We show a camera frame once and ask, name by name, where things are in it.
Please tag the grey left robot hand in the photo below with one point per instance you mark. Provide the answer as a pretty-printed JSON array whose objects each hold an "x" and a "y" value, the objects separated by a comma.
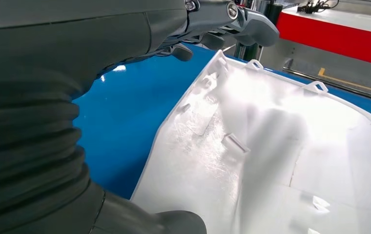
[{"x": 75, "y": 42}]

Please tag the white table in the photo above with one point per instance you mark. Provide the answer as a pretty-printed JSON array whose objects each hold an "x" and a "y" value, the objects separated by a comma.
[{"x": 360, "y": 22}]

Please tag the blue metal shelf rack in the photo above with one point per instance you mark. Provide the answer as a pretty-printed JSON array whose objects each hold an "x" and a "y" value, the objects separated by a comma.
[{"x": 124, "y": 122}]

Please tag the red barrier belt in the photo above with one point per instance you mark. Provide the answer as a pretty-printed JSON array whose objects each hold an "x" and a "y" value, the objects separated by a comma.
[{"x": 334, "y": 42}]

